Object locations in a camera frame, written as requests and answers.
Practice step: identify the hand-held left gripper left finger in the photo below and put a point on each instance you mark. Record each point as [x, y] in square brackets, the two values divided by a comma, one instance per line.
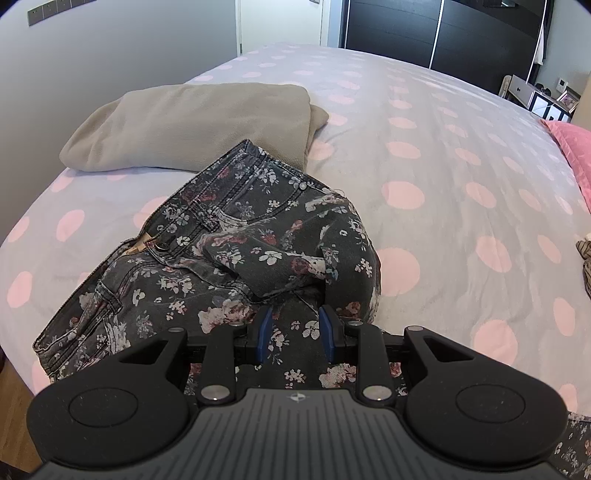
[264, 334]

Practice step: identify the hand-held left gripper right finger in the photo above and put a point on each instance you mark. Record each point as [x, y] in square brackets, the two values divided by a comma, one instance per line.
[328, 337]

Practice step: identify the dark floral jeans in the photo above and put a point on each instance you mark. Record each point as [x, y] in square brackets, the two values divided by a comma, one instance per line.
[258, 240]

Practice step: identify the bed with pink-dotted cover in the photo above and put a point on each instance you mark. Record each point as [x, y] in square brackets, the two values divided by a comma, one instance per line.
[415, 138]

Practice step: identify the beige folded fleece cloth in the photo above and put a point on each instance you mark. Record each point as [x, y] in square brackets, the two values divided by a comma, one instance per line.
[184, 124]

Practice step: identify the striped cloth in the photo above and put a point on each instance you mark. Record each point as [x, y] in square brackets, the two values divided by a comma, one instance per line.
[585, 267]

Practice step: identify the white door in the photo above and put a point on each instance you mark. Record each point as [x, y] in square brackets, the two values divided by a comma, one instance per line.
[277, 23]

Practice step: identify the pink pillow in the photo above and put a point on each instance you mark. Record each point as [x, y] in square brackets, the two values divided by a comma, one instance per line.
[575, 143]

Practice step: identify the white side cabinet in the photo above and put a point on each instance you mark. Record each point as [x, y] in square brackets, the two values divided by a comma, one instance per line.
[521, 90]

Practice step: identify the black wardrobe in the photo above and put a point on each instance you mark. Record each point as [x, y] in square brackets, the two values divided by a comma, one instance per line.
[392, 27]

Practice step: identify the photo frame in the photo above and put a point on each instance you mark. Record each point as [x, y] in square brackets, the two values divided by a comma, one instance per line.
[568, 97]

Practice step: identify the white wall thermostat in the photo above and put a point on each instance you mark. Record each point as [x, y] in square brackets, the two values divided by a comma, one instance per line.
[562, 83]

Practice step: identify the grey wall switch panel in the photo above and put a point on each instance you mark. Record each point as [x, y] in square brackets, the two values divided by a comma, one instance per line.
[46, 11]

